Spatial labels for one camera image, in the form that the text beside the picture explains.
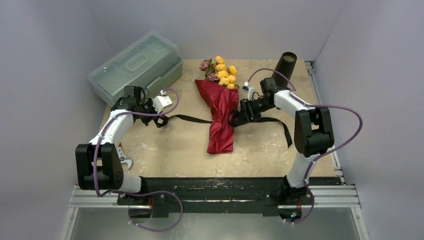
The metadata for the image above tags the black ribbon with gold lettering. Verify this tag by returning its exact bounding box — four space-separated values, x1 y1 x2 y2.
152 110 293 147

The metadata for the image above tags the flower bouquet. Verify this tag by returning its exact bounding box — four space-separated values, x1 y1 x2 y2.
194 55 239 155

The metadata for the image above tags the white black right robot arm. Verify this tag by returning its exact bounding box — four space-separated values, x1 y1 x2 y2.
228 77 335 204

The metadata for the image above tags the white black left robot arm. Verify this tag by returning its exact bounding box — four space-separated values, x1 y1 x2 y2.
75 86 158 205

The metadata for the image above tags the black cylindrical vase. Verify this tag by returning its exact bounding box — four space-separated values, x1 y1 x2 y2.
271 52 297 87

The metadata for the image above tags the translucent green plastic toolbox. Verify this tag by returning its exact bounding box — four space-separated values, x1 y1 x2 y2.
87 31 183 106

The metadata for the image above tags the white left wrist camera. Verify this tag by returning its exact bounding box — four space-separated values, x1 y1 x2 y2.
152 90 173 114

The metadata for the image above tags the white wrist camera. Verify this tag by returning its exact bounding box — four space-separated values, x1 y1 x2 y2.
152 90 173 114
241 81 256 101

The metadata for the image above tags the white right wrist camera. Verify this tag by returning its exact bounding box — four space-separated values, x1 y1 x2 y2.
241 81 256 101

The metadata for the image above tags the red-handled adjustable wrench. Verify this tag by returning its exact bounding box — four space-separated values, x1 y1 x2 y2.
116 143 133 170

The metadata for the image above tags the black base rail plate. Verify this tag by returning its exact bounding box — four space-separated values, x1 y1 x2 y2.
112 177 341 219

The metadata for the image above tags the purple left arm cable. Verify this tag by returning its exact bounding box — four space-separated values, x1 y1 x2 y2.
92 88 184 233

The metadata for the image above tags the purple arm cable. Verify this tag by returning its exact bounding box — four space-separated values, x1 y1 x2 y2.
92 88 184 233
247 68 364 226

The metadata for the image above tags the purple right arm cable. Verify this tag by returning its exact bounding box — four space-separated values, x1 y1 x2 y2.
247 68 364 226

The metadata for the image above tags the aluminium front frame rail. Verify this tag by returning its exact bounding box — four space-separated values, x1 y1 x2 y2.
68 185 361 209

